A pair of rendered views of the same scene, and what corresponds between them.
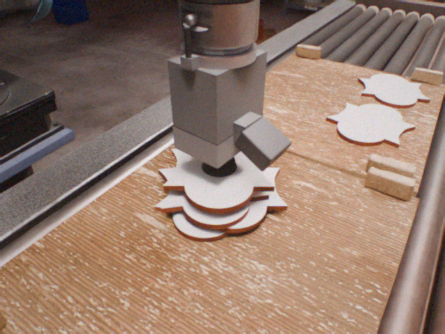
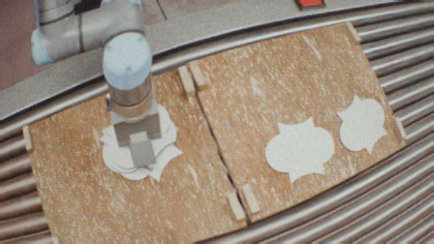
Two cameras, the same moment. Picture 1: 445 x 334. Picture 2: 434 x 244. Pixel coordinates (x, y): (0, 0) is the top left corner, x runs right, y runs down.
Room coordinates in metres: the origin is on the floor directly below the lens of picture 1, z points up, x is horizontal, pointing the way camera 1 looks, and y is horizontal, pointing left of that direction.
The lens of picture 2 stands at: (0.07, -0.33, 2.00)
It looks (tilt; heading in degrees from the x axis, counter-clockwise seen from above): 66 degrees down; 31
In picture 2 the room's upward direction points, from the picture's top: 6 degrees clockwise
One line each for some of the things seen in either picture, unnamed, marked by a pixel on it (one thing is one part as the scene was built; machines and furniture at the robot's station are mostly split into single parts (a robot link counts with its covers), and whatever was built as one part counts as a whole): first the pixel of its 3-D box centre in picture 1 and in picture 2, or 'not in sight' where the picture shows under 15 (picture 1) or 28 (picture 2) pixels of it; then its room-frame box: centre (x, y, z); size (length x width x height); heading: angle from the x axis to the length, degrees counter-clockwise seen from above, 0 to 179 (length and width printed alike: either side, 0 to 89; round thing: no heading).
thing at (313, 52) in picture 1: (308, 51); (352, 33); (0.86, -0.21, 0.95); 0.06 x 0.02 x 0.03; 58
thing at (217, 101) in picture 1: (233, 103); (135, 125); (0.34, -0.01, 1.07); 0.12 x 0.09 x 0.16; 51
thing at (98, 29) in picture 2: not in sight; (112, 23); (0.41, 0.09, 1.23); 0.11 x 0.11 x 0.08; 50
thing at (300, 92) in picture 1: (336, 104); (312, 108); (0.63, -0.22, 0.93); 0.41 x 0.35 x 0.02; 148
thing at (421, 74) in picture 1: (427, 76); (399, 129); (0.72, -0.43, 0.95); 0.06 x 0.02 x 0.03; 58
